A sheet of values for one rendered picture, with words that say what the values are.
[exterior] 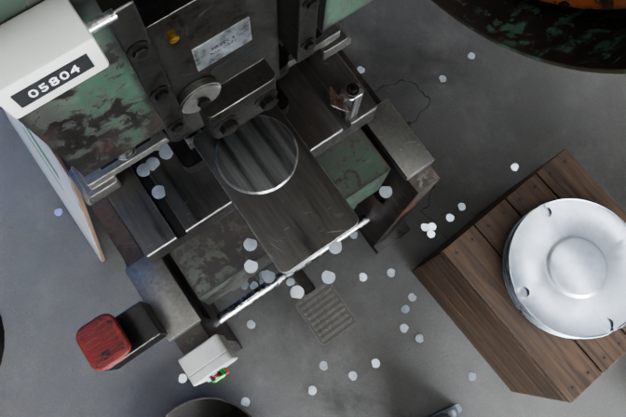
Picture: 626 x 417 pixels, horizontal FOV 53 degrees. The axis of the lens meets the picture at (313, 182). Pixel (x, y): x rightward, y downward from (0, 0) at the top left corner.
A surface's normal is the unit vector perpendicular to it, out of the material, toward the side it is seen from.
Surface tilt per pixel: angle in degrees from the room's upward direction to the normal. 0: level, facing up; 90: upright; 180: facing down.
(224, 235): 0
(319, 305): 0
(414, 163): 0
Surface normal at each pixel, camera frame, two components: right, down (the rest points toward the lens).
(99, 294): 0.04, -0.25
